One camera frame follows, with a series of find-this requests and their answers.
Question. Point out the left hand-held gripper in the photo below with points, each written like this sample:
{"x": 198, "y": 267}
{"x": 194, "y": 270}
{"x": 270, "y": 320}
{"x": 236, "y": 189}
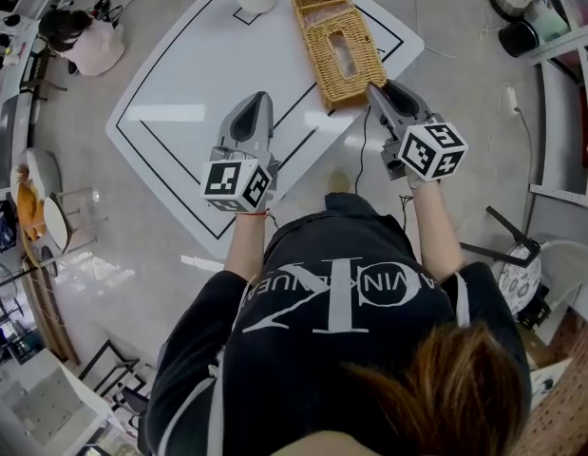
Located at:
{"x": 222, "y": 181}

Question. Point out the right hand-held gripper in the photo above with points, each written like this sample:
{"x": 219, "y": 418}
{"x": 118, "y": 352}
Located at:
{"x": 431, "y": 152}

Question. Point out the wicker tissue box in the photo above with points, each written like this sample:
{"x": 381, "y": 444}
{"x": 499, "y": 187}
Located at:
{"x": 322, "y": 64}

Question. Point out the person's right forearm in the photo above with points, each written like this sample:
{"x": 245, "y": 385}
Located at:
{"x": 436, "y": 226}

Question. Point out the person's left forearm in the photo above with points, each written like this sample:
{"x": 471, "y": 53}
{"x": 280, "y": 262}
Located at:
{"x": 243, "y": 245}

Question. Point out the white band smartwatch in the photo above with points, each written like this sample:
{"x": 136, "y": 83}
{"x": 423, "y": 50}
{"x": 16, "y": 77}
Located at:
{"x": 419, "y": 179}

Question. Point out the white power strip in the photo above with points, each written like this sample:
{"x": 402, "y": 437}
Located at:
{"x": 512, "y": 97}

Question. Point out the black bin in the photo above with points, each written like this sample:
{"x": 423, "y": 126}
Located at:
{"x": 519, "y": 38}

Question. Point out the black printed T-shirt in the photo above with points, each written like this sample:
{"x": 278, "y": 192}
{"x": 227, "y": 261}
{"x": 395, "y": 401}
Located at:
{"x": 322, "y": 254}

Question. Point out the white shelving unit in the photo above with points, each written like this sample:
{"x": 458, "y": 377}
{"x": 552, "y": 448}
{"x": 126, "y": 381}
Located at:
{"x": 559, "y": 112}

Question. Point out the mint green container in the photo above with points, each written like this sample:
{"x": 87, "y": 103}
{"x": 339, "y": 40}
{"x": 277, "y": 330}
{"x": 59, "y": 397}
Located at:
{"x": 552, "y": 24}

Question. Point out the black-legged patterned stool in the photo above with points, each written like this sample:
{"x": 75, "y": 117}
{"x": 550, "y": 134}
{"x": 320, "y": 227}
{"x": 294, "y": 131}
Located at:
{"x": 521, "y": 278}

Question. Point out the white round stool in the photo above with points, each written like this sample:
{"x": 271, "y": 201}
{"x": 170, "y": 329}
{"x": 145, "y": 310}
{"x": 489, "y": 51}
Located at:
{"x": 56, "y": 221}

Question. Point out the pale round pouf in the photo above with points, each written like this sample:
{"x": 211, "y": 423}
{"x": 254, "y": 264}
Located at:
{"x": 37, "y": 169}

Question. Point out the white chair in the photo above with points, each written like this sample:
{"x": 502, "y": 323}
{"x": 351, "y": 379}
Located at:
{"x": 566, "y": 264}

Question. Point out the curved white desk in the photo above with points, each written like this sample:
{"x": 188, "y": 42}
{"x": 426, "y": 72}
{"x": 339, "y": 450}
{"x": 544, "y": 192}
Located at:
{"x": 13, "y": 112}

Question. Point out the wooden plank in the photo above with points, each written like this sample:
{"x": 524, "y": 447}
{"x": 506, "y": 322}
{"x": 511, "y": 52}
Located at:
{"x": 51, "y": 311}

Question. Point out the brown pegboard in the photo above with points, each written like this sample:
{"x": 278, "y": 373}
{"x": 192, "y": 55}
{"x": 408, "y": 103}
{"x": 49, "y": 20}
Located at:
{"x": 569, "y": 397}

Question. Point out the white cabinet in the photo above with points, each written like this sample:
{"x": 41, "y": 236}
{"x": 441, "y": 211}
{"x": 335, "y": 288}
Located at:
{"x": 51, "y": 406}

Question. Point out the black metal frame table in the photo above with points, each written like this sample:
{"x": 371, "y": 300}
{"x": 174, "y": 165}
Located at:
{"x": 108, "y": 368}

